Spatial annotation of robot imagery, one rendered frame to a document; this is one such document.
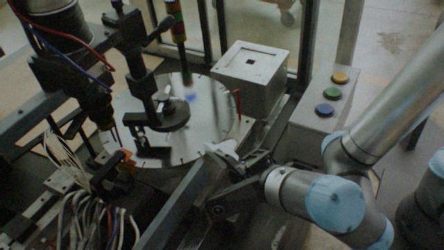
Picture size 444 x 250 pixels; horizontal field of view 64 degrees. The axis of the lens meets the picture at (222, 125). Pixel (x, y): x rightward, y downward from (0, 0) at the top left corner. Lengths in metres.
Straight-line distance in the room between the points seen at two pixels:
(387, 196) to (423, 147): 1.21
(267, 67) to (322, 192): 0.60
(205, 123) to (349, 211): 0.41
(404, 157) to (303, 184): 1.56
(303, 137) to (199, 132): 0.27
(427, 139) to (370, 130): 1.60
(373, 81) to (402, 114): 1.96
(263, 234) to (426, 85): 0.49
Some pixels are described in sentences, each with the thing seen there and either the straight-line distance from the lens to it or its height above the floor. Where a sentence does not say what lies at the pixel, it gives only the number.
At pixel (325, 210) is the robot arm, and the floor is 1.08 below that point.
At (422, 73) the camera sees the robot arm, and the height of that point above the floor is 1.20.
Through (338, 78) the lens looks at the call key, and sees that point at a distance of 1.01.
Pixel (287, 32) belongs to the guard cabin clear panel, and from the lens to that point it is 1.13.
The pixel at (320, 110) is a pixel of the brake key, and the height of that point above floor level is 0.91.
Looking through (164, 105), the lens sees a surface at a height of 0.99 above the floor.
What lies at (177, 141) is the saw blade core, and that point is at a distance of 0.78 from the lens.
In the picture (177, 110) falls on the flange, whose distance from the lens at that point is 0.84.
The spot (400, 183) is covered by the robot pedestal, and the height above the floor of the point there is 0.75.
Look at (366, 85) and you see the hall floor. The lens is 2.50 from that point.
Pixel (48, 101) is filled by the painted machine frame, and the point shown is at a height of 1.04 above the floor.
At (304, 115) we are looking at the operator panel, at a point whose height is 0.90.
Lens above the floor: 1.51
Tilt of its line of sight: 45 degrees down
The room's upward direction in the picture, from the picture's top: 7 degrees counter-clockwise
